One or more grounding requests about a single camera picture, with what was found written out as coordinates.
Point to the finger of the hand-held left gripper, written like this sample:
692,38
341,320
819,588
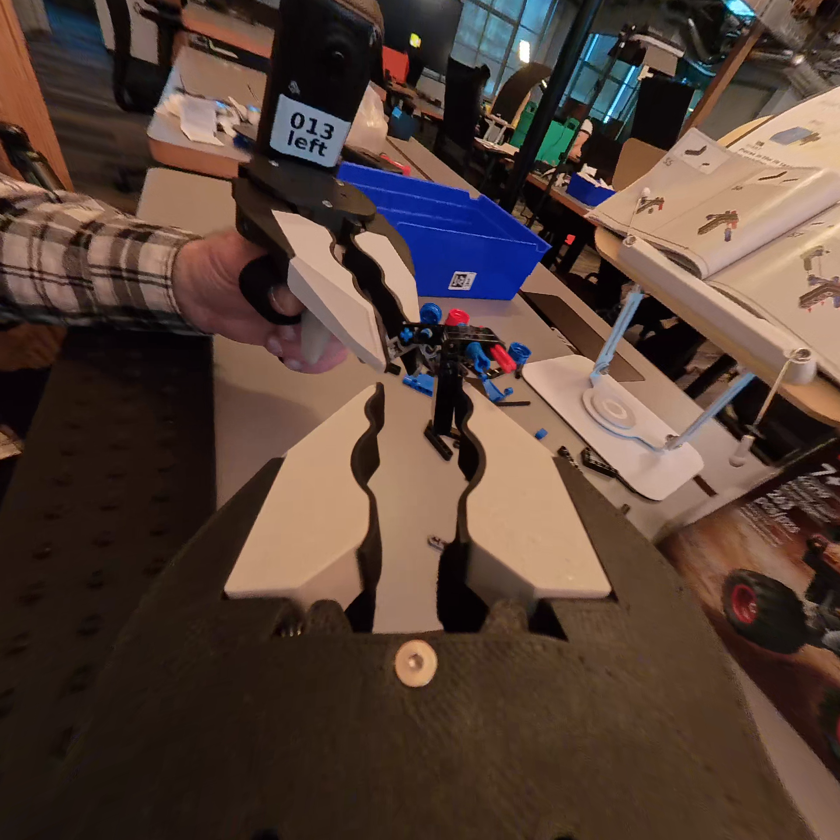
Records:
394,275
328,295

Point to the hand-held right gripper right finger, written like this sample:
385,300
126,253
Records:
531,525

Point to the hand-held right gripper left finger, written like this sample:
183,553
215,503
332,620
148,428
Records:
302,525

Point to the black blue toy brick assembly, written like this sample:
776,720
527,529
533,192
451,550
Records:
449,407

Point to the person's left forearm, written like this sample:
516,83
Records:
85,256

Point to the grey desk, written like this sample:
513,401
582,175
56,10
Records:
315,420

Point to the dark desk mat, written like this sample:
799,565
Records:
577,328

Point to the person's left hand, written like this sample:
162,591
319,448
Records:
210,289

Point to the blue toy wheel hub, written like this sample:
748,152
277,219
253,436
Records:
520,352
430,313

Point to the small red toy wheel hub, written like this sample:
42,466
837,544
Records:
456,318

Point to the black angled toy beam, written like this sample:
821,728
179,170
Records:
567,455
598,463

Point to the orange chair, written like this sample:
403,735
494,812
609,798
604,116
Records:
394,65

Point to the white plastic bag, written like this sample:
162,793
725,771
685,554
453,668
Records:
367,124

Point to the blue storage bin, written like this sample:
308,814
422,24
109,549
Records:
459,229

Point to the blue studded toy beam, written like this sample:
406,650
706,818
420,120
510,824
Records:
420,383

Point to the black monitor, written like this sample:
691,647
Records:
420,19

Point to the white book stand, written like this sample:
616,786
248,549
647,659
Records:
617,446

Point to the blue curved toy panel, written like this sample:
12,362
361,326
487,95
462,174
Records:
495,388

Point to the wooden table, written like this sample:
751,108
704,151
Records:
197,151

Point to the black office chair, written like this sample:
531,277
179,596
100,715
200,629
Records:
463,105

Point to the green board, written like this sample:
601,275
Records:
544,134

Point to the small blue bin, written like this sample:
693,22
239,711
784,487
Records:
590,188

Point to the toy set cardboard box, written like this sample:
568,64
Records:
754,590

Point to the black pole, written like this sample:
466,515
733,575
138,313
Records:
558,85

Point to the open instruction booklet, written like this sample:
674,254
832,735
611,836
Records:
741,197

